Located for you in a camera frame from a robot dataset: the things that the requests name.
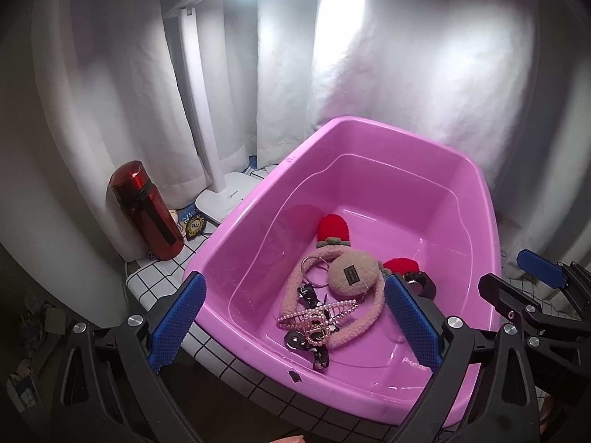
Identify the pink plastic tub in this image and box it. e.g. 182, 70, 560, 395
188, 117, 501, 425

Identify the beige plush sloth pouch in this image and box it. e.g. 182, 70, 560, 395
328, 249, 383, 297

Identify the red thermos bottle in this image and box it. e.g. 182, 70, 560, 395
109, 160, 184, 260

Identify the white curtain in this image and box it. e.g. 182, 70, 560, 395
1, 0, 590, 283

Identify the pearl hair claw clip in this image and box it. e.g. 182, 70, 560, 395
276, 300, 358, 346

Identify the small badge sticker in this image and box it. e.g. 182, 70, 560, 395
184, 214, 206, 241

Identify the pink fuzzy strawberry headband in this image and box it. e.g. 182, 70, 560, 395
276, 214, 421, 354

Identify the white grid tablecloth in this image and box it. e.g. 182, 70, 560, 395
124, 165, 417, 439

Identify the operator's right hand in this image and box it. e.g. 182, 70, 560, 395
540, 394, 553, 434

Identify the black polka-dot hair clip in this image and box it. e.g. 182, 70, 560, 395
277, 283, 331, 371

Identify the silver bangle ring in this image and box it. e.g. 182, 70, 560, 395
301, 253, 332, 290

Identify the white desk lamp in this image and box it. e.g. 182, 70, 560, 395
163, 0, 297, 228

